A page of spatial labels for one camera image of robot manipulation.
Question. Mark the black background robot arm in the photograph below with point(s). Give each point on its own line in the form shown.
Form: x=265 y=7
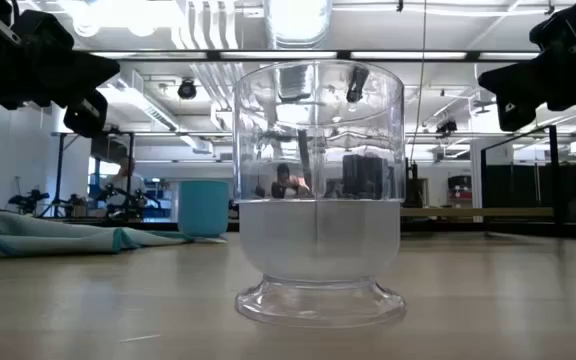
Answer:
x=123 y=200
x=28 y=200

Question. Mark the clear plastic footed cup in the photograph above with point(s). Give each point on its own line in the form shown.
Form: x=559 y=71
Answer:
x=318 y=240

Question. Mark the silver ceiling duct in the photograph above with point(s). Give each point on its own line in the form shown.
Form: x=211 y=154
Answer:
x=298 y=22

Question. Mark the black shelf frame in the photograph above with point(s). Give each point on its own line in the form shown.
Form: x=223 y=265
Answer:
x=553 y=175

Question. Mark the teal mug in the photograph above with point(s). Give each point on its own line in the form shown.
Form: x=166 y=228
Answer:
x=203 y=210

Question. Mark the black background rig frame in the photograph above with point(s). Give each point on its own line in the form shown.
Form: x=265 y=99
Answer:
x=130 y=170

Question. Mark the teal cloth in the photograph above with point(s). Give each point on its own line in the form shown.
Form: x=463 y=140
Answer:
x=43 y=232

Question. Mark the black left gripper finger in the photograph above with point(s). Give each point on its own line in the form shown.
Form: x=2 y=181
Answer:
x=88 y=117
x=73 y=75

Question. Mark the black ceiling camera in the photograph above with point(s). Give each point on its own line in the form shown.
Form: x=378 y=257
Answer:
x=187 y=89
x=446 y=126

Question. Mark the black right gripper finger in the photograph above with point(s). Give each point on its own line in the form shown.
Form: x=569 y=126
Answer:
x=518 y=82
x=515 y=114

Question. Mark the black overhead frame bar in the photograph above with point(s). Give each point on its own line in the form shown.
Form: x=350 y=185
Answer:
x=213 y=55

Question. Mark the wooden shelf board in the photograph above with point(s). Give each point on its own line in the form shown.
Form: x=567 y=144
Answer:
x=473 y=212

